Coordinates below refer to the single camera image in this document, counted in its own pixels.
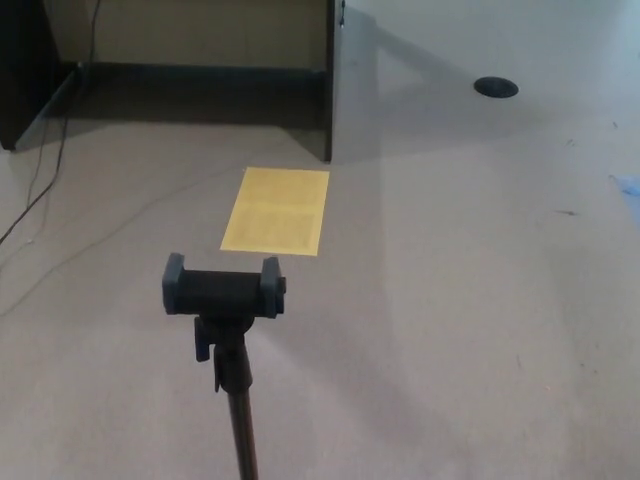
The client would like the black tripod with phone clamp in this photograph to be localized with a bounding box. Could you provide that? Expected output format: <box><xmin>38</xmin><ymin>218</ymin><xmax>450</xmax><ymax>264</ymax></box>
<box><xmin>161</xmin><ymin>252</ymin><xmax>289</xmax><ymax>480</ymax></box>

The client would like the yellow paper sheet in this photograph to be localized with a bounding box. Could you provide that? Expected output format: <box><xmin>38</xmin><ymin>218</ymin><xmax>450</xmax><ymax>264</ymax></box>
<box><xmin>219</xmin><ymin>167</ymin><xmax>331</xmax><ymax>259</ymax></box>

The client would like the black round floor cover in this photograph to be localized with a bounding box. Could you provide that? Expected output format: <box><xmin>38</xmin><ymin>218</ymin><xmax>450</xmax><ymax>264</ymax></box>
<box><xmin>473</xmin><ymin>75</ymin><xmax>520</xmax><ymax>100</ymax></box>

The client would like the blue plastic scrap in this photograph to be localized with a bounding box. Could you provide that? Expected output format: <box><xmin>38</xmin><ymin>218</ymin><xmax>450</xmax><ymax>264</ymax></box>
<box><xmin>608</xmin><ymin>171</ymin><xmax>640</xmax><ymax>198</ymax></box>

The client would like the dark wooden desk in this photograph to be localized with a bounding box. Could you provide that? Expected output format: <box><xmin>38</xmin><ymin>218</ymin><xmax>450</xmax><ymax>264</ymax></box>
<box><xmin>0</xmin><ymin>0</ymin><xmax>348</xmax><ymax>164</ymax></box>

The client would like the thin grey floor cable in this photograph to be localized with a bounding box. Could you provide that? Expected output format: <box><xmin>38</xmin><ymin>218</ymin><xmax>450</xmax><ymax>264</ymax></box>
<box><xmin>0</xmin><ymin>168</ymin><xmax>244</xmax><ymax>318</ymax></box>

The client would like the thin dark cable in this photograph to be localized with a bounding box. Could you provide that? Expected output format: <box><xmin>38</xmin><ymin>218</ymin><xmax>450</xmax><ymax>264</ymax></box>
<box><xmin>27</xmin><ymin>114</ymin><xmax>51</xmax><ymax>206</ymax></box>

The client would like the thick black cable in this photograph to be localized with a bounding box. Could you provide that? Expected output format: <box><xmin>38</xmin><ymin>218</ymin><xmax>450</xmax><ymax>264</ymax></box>
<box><xmin>0</xmin><ymin>0</ymin><xmax>102</xmax><ymax>244</ymax></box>

